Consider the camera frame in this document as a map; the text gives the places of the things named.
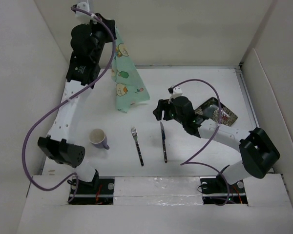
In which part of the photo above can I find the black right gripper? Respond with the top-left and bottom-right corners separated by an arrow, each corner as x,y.
153,98 -> 186,125

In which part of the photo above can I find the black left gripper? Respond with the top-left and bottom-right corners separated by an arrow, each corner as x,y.
83,13 -> 116,62

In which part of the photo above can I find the green cartoon print cloth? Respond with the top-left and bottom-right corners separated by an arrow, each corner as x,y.
111,28 -> 150,113

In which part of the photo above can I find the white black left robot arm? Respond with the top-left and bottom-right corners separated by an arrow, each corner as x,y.
38,13 -> 116,193

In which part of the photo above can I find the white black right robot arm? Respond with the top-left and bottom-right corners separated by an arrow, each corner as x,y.
153,96 -> 280,192

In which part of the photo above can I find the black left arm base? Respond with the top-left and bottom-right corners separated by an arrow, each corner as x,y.
67,171 -> 115,205

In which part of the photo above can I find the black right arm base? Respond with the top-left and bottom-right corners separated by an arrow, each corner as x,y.
197,163 -> 248,206

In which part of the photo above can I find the dark floral rectangular plate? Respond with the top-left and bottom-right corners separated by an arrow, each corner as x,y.
195,97 -> 238,126

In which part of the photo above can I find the purple ceramic mug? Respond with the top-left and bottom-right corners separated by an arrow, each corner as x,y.
89,129 -> 110,150

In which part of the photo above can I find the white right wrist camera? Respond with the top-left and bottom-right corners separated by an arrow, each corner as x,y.
168,86 -> 183,103

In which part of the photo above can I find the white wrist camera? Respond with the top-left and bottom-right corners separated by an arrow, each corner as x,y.
71,0 -> 95,24
168,86 -> 183,103

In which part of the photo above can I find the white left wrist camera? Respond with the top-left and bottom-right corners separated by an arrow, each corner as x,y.
71,0 -> 95,24

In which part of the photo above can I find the steel knife patterned handle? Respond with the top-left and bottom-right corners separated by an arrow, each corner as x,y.
160,121 -> 167,163

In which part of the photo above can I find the steel fork patterned handle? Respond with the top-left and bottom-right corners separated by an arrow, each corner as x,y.
131,127 -> 144,166

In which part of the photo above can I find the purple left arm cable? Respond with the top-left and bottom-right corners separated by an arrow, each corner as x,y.
23,6 -> 118,203

